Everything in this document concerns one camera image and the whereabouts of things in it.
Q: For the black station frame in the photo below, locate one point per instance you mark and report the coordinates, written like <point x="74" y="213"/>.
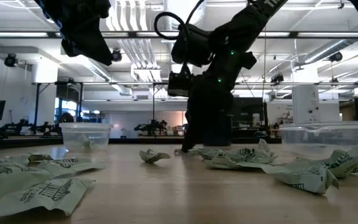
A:
<point x="153" y="105"/>
<point x="37" y="105"/>

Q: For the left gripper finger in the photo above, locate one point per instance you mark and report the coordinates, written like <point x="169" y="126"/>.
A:
<point x="95" y="43"/>

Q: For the black metal table frame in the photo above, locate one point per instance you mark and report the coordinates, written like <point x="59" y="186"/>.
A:
<point x="141" y="141"/>

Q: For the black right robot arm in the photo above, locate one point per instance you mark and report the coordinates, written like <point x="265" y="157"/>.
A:
<point x="244" y="21"/>

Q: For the person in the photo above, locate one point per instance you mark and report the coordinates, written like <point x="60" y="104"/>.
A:
<point x="67" y="118"/>

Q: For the silver slanted ventilation duct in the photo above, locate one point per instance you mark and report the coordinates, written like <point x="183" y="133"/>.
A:
<point x="319" y="51"/>

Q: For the rectangular clear plastic container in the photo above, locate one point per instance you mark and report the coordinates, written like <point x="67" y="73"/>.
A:
<point x="322" y="133"/>

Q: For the white box with knobs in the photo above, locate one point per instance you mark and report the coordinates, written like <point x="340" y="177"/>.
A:
<point x="304" y="102"/>

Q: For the round clear plastic container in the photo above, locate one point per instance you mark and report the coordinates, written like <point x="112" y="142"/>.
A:
<point x="73" y="130"/>

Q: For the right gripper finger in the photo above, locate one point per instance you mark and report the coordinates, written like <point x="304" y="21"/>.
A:
<point x="197" y="121"/>

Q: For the black hanging camera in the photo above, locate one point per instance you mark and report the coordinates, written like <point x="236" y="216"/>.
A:
<point x="335" y="56"/>
<point x="117" y="55"/>
<point x="10" y="60"/>
<point x="277" y="77"/>

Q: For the black computer monitor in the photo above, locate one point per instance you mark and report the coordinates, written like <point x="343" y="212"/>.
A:
<point x="250" y="109"/>

